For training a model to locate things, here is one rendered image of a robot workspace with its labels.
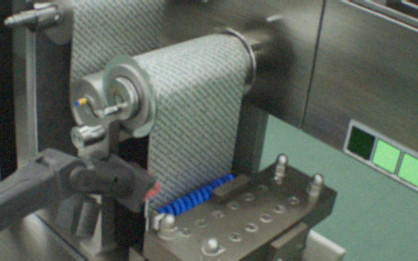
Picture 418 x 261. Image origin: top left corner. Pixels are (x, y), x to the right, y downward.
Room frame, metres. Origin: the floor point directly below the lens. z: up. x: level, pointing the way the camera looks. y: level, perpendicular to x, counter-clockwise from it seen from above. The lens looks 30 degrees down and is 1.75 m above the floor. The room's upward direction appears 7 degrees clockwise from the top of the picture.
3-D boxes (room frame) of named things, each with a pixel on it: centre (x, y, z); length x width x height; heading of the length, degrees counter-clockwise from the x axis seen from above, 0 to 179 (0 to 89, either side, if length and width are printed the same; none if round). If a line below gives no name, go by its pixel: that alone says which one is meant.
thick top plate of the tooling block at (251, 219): (0.96, -0.10, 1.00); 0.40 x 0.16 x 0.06; 140
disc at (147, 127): (0.95, 0.14, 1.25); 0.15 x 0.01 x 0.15; 50
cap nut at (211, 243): (0.81, -0.03, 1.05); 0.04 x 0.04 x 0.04
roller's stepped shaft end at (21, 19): (1.05, 0.38, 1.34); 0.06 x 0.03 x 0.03; 140
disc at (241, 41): (1.15, -0.02, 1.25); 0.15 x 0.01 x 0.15; 50
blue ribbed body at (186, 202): (0.99, 0.00, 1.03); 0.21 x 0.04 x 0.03; 140
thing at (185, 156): (1.01, 0.02, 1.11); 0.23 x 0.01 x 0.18; 140
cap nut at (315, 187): (1.06, -0.24, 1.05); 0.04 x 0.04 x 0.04
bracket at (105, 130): (0.95, 0.19, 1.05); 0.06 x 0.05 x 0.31; 140
